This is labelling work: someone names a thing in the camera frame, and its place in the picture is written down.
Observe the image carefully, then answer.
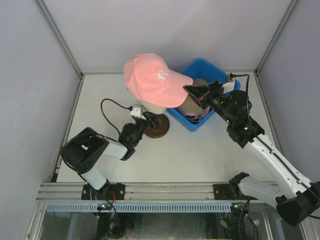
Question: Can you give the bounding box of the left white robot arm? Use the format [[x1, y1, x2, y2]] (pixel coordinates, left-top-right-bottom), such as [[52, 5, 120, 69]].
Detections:
[[59, 112, 157, 200]]

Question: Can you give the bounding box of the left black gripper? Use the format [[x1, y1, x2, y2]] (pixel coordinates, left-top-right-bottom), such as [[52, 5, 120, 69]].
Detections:
[[132, 110, 158, 147]]

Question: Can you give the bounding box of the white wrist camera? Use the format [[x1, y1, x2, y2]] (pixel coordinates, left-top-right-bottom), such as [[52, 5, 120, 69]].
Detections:
[[130, 104, 146, 120], [222, 73, 236, 94]]

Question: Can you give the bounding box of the beige cap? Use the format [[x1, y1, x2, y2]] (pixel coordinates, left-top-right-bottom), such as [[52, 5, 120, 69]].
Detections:
[[176, 78, 210, 117]]

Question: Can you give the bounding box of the beige mannequin head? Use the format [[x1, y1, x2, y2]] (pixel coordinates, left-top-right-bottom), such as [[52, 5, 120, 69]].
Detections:
[[140, 100, 167, 115]]

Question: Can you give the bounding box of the perforated grey cable duct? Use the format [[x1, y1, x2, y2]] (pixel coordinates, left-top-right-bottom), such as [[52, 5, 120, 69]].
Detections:
[[46, 202, 233, 213]]

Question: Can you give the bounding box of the dark round wooden stand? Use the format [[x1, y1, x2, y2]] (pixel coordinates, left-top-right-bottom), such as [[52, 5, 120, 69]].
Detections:
[[144, 114, 170, 139]]

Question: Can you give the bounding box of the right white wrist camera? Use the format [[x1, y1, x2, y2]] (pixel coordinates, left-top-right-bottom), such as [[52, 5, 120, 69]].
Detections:
[[222, 73, 236, 94]]

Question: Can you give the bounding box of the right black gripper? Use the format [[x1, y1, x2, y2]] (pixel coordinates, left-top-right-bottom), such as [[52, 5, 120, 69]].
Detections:
[[183, 81, 234, 126]]

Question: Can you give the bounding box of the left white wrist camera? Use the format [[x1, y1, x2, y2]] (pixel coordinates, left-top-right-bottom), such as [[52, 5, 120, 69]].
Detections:
[[130, 104, 146, 120]]

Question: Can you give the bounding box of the blue plastic bin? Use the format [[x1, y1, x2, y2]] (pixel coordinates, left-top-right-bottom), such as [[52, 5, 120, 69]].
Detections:
[[167, 59, 227, 132]]

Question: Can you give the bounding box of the pink baseball cap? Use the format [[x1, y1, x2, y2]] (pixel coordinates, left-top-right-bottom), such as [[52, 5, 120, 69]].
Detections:
[[123, 53, 193, 108]]

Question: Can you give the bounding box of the aluminium mounting rail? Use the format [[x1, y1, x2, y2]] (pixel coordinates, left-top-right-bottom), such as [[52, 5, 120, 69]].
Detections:
[[36, 181, 283, 201]]

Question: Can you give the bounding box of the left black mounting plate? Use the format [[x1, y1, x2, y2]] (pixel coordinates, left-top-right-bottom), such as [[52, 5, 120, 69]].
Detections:
[[81, 182, 126, 202]]

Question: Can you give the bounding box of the left black camera cable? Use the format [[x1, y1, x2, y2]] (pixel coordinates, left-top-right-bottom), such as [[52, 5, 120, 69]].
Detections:
[[100, 98, 133, 137]]

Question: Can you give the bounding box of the black mounting plate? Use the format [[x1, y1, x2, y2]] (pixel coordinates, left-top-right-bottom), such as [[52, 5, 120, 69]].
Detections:
[[213, 183, 248, 201], [81, 182, 126, 202]]

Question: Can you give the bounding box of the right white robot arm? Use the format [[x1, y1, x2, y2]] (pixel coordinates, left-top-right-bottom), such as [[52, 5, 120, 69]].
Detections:
[[183, 81, 320, 227]]

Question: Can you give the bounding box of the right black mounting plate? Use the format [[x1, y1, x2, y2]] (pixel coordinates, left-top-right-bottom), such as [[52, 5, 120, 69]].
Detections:
[[213, 183, 248, 201]]

